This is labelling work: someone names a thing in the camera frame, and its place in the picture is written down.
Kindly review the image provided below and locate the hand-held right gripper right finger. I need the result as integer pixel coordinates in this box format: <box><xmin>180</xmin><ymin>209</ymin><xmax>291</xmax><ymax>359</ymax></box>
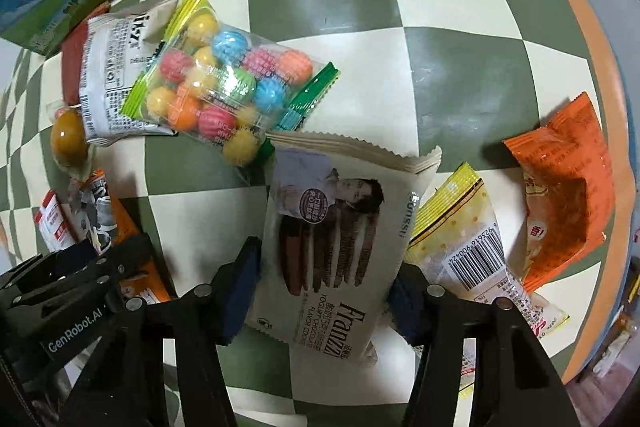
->
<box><xmin>385</xmin><ymin>264</ymin><xmax>583</xmax><ymax>427</ymax></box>

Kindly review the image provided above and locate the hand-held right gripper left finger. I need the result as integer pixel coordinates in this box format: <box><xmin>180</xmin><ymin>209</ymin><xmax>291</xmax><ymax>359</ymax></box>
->
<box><xmin>57</xmin><ymin>236</ymin><xmax>264</xmax><ymax>427</ymax></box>

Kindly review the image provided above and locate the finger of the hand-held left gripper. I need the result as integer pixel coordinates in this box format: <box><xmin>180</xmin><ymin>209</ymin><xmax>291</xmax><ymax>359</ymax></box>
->
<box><xmin>0</xmin><ymin>241</ymin><xmax>99</xmax><ymax>308</ymax></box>
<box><xmin>60</xmin><ymin>233</ymin><xmax>157</xmax><ymax>308</ymax></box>

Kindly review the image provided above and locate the red and white snack packet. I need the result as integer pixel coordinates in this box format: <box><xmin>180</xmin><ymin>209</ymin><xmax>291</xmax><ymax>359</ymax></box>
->
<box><xmin>32</xmin><ymin>189</ymin><xmax>79</xmax><ymax>254</ymax></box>

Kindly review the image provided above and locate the panda print snack packet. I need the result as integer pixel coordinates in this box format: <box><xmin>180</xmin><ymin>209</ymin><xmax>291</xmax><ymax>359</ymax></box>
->
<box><xmin>67</xmin><ymin>169</ymin><xmax>174</xmax><ymax>306</ymax></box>

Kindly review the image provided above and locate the yellow dotted snack packet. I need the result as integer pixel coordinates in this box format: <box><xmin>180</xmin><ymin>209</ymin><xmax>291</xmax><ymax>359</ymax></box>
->
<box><xmin>404</xmin><ymin>161</ymin><xmax>572</xmax><ymax>403</ymax></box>

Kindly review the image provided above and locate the beige cookie packet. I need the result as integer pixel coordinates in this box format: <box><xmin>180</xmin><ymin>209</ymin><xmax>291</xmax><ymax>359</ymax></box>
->
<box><xmin>244</xmin><ymin>131</ymin><xmax>444</xmax><ymax>366</ymax></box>

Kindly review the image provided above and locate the packed brown braised egg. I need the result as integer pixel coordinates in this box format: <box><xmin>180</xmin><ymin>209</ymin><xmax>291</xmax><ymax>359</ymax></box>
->
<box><xmin>49</xmin><ymin>104</ymin><xmax>94</xmax><ymax>174</ymax></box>

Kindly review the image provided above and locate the white packet with black print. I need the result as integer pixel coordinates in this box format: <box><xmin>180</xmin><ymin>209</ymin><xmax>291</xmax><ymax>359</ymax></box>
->
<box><xmin>77</xmin><ymin>0</ymin><xmax>181</xmax><ymax>148</ymax></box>

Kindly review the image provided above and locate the orange snack packet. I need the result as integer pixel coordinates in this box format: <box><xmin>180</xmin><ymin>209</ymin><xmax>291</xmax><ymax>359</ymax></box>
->
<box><xmin>502</xmin><ymin>92</ymin><xmax>617</xmax><ymax>294</ymax></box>

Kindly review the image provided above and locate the dark red snack packet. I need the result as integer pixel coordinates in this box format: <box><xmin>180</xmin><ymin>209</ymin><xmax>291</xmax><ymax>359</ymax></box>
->
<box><xmin>60</xmin><ymin>3</ymin><xmax>112</xmax><ymax>106</ymax></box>

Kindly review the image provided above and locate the clear bag of colourful gumballs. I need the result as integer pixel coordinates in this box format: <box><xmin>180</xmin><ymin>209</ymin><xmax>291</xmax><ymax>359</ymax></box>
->
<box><xmin>120</xmin><ymin>0</ymin><xmax>341</xmax><ymax>168</ymax></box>

